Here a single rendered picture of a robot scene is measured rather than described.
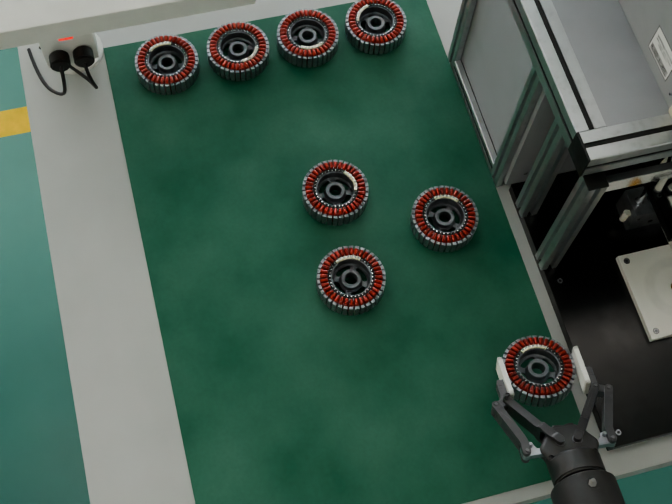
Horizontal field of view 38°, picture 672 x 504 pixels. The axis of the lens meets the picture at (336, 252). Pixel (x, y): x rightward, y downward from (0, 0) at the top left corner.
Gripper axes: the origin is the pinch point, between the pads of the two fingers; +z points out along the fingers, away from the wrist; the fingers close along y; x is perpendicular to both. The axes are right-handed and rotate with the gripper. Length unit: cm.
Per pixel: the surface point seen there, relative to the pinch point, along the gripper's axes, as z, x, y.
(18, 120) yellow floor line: 127, -37, -100
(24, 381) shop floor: 59, -61, -100
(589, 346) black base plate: 5.1, -3.7, 10.0
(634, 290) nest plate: 12.3, -0.3, 19.4
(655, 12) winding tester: 22, 46, 17
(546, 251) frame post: 17.3, 6.6, 5.5
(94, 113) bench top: 56, 16, -66
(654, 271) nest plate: 15.1, 0.5, 23.7
